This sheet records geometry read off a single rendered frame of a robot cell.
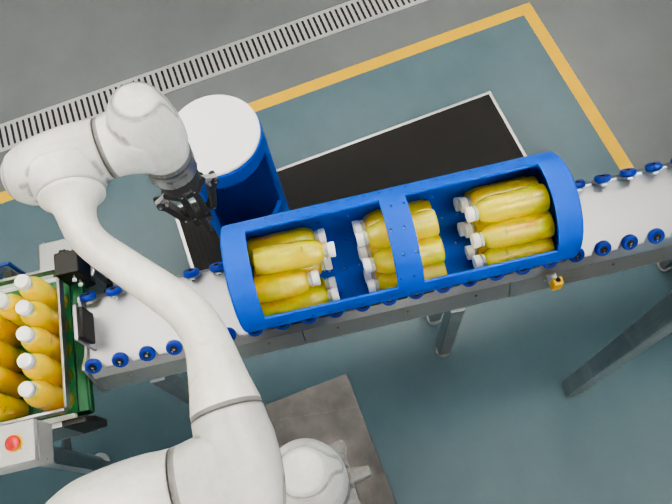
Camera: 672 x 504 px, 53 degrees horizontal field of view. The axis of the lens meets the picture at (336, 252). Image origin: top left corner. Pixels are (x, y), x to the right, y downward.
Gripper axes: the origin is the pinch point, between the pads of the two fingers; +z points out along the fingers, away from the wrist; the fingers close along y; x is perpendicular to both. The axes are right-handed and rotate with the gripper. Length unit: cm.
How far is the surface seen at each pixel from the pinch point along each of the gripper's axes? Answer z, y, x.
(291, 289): 34.5, 10.6, -8.6
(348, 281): 52, 26, -7
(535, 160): 27, 79, -10
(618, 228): 55, 101, -28
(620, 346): 77, 90, -54
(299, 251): 29.1, 16.4, -2.6
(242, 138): 43, 18, 44
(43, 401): 44, -58, -2
